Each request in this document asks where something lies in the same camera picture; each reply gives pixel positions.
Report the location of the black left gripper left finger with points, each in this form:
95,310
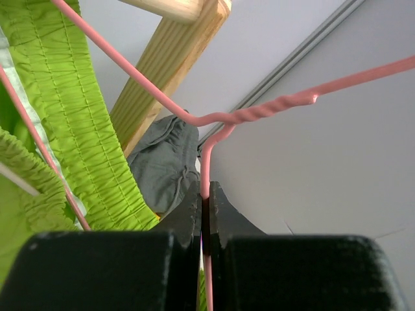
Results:
111,270

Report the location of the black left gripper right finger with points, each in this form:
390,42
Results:
251,270

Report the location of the light grey shorts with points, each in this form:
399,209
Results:
163,163

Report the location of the pink hanger of green shorts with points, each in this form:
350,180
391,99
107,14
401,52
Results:
70,9

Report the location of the lime green shorts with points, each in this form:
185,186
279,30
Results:
88,185

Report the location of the wooden clothes rack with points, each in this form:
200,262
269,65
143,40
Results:
173,49

